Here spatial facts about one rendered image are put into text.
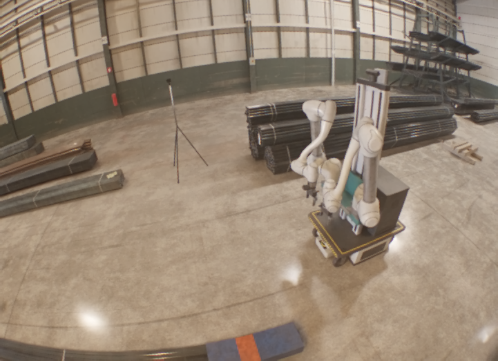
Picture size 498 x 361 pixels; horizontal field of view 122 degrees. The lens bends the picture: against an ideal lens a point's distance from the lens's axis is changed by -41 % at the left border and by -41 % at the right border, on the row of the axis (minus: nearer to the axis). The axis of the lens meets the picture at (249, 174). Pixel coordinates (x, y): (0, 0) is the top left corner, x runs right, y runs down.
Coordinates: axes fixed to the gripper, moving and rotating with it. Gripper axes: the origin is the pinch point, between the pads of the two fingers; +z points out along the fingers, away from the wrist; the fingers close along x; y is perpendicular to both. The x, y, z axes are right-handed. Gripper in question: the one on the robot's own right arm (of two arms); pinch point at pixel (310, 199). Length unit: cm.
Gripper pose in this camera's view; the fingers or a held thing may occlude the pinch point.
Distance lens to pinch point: 224.0
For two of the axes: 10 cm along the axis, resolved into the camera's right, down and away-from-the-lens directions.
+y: 9.6, -1.9, 1.8
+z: 0.7, 8.6, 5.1
